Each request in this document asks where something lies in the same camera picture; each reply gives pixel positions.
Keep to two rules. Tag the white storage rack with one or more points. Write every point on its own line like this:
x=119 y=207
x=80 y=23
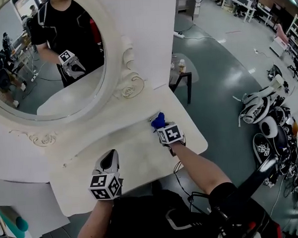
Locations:
x=296 y=33

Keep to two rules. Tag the teal rolled mat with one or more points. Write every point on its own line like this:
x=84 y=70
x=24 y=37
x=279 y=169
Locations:
x=17 y=225

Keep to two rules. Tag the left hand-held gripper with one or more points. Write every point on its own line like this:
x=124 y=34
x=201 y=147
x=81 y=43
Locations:
x=100 y=183

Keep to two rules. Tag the white power strip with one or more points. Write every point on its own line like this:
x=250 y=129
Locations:
x=179 y=34

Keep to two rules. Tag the person's left forearm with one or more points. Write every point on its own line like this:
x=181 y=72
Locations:
x=94 y=223

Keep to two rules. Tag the pink chair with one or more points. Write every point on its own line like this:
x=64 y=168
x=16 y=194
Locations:
x=281 y=32

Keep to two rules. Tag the blue cloth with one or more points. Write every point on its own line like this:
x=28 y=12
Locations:
x=157 y=121

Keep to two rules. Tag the pile of white black devices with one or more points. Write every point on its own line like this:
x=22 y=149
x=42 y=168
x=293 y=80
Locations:
x=264 y=125

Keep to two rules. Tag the row of white office desks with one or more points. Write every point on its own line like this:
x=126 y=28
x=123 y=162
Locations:
x=240 y=1

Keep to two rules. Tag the white ornate vanity table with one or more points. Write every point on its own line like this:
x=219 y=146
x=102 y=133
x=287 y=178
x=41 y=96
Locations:
x=141 y=156

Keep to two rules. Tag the person's right forearm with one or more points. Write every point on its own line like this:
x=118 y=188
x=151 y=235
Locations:
x=199 y=168

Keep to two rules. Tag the white ornate oval mirror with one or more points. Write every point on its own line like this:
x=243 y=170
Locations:
x=116 y=68

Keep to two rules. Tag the plastic bottle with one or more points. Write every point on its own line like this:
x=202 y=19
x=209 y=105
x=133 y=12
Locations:
x=182 y=66

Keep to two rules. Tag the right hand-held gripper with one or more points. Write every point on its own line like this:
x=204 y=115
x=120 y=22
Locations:
x=169 y=134

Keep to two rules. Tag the white shelf cabinet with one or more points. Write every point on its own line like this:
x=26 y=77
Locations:
x=31 y=196

